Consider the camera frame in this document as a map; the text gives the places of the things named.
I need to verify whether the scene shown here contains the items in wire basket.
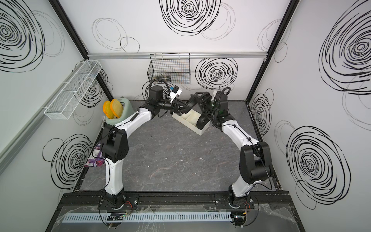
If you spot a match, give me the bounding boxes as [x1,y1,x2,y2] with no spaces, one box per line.
[154,75,172,82]

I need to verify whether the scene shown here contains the white wire wall shelf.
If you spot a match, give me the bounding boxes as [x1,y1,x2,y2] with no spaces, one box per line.
[44,61,102,120]

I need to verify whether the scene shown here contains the purple snack packet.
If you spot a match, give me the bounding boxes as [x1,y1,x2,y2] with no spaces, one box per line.
[84,143,105,167]

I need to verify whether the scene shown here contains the black wire wall basket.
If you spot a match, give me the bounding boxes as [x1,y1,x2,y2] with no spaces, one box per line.
[147,53,191,84]

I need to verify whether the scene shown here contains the toast slice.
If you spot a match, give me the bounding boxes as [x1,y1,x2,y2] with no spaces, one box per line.
[110,99,123,118]
[102,101,115,119]

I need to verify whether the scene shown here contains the right toast slice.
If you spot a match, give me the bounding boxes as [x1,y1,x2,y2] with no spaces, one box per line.
[110,99,123,118]

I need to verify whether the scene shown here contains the grey slotted cable duct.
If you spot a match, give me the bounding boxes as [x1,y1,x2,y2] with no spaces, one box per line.
[62,212,232,223]

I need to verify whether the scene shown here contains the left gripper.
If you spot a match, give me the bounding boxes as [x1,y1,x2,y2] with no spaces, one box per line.
[157,100,189,117]

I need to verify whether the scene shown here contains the left toast slice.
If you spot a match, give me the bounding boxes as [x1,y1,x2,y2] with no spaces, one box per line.
[102,101,115,119]

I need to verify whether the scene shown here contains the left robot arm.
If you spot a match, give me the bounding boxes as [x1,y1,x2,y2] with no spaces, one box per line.
[101,86,196,208]

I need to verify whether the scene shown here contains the mint green toaster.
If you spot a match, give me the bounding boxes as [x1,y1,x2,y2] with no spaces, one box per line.
[105,98,134,125]

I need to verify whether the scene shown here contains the cream compartment storage tray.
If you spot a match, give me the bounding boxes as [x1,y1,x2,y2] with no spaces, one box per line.
[172,109,210,135]

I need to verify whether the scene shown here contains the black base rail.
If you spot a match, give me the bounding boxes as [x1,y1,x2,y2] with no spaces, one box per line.
[58,191,292,210]

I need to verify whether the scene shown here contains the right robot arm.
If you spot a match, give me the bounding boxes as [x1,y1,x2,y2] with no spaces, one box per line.
[195,88,273,207]

